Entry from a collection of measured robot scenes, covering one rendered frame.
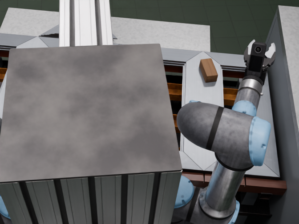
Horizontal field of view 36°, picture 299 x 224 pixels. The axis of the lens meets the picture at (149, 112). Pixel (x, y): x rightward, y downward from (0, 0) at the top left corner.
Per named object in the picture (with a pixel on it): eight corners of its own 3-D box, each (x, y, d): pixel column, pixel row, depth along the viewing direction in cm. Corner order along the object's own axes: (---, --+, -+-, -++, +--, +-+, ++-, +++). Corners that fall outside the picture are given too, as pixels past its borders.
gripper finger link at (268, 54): (271, 53, 167) (259, 68, 162) (272, 40, 162) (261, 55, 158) (279, 55, 166) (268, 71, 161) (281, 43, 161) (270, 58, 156)
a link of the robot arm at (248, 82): (238, 84, 148) (263, 89, 146) (241, 74, 151) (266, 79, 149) (236, 100, 154) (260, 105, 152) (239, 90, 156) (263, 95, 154)
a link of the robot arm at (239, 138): (193, 196, 159) (222, 95, 116) (235, 211, 157) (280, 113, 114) (183, 227, 152) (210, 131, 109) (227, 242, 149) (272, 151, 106)
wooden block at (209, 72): (199, 66, 239) (200, 59, 235) (210, 64, 240) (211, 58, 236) (205, 82, 232) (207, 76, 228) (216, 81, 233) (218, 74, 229)
